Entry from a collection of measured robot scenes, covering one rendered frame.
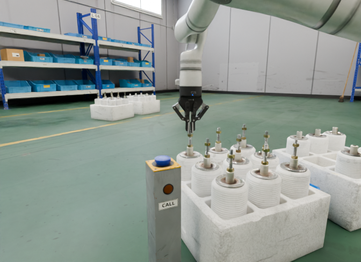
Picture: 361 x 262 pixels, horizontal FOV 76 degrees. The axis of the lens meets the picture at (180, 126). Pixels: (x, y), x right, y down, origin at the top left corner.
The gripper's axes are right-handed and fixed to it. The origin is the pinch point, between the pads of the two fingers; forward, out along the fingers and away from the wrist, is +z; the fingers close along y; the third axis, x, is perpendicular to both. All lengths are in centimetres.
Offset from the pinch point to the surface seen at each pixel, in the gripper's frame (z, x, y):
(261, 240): 23.9, -28.7, 13.8
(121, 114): 30, 217, -49
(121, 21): -165, 614, -86
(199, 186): 14.8, -15.0, 0.4
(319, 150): 16, 15, 63
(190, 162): 11.4, -4.7, -0.4
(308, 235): 28.5, -23.5, 31.4
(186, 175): 16.0, -4.4, -1.8
